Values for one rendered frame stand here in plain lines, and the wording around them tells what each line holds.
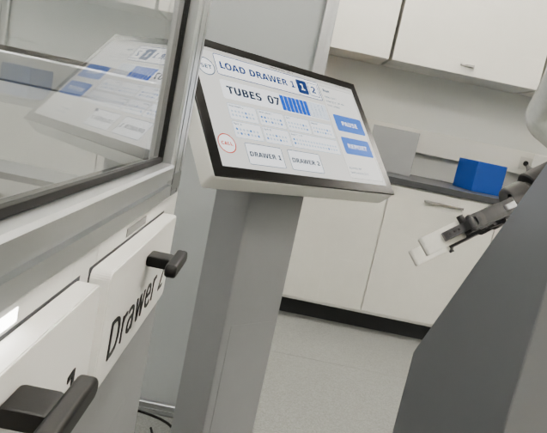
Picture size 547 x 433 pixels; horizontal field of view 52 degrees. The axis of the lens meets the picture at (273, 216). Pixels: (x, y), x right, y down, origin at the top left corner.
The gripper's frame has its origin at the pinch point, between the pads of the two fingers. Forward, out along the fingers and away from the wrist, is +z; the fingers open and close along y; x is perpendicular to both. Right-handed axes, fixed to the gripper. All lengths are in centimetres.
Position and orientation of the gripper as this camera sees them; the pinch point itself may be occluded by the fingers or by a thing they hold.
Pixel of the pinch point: (422, 251)
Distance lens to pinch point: 100.7
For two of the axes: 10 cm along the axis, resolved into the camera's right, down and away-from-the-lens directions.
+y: 1.2, 2.0, 9.7
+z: -9.0, 4.3, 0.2
